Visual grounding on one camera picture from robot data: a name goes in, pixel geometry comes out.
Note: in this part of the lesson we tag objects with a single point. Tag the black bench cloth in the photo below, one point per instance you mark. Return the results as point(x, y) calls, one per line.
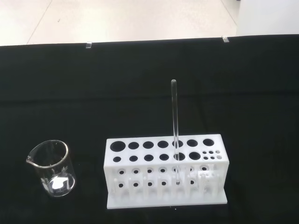
point(116, 93)

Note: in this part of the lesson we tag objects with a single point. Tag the white test tube rack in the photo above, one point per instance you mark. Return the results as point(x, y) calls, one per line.
point(163, 200)

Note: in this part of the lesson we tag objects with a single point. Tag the pale board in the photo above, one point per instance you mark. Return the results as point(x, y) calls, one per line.
point(268, 16)

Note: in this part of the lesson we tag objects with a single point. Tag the clear cloth clip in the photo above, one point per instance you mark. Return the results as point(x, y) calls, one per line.
point(224, 39)
point(88, 45)

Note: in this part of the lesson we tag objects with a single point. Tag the clear glass beaker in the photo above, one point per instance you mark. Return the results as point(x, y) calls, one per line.
point(56, 184)

